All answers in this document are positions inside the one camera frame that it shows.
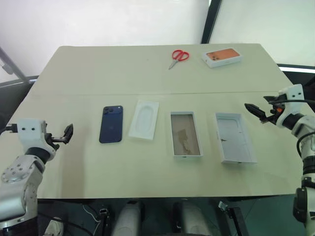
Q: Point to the grey metal frame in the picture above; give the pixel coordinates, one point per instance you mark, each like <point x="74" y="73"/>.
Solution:
<point x="11" y="66"/>

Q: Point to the white shoe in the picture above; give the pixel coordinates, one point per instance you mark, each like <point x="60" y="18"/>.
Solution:
<point x="54" y="228"/>

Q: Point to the white phone box base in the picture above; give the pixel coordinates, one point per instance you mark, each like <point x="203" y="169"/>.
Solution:
<point x="185" y="135"/>

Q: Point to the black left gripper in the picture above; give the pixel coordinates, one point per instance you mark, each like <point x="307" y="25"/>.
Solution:
<point x="53" y="141"/>

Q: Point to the dark window pillar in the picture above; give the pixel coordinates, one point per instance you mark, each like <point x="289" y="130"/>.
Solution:
<point x="211" y="19"/>

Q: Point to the white box with orange phone print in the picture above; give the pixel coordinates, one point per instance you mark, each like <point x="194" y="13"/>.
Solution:
<point x="222" y="57"/>

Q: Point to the white phone box lid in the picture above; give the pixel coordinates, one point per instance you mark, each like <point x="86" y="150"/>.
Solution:
<point x="235" y="138"/>

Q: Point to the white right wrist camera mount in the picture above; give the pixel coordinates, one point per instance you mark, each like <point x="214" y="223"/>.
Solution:
<point x="292" y="98"/>

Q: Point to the dark blue smartphone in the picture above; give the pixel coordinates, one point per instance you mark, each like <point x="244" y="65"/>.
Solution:
<point x="111" y="125"/>

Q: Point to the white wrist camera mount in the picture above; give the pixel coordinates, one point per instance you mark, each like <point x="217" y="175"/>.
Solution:
<point x="29" y="131"/>
<point x="292" y="98"/>

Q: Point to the white rounded shape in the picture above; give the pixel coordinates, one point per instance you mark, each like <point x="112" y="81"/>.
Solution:
<point x="126" y="220"/>
<point x="197" y="220"/>

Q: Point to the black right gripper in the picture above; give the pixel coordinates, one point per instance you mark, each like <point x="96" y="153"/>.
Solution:
<point x="275" y="108"/>

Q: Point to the black table clamp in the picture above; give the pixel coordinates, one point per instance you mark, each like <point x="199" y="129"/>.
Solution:
<point x="103" y="220"/>

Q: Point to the metal table bracket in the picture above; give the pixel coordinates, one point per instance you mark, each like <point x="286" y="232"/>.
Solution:
<point x="230" y="214"/>

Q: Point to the white moulded tray insert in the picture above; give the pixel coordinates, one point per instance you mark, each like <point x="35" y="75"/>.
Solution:
<point x="144" y="120"/>

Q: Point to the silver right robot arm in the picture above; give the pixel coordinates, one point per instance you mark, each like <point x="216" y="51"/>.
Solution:
<point x="306" y="137"/>

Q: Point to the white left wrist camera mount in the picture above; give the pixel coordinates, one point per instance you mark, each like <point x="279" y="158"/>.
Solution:
<point x="29" y="131"/>

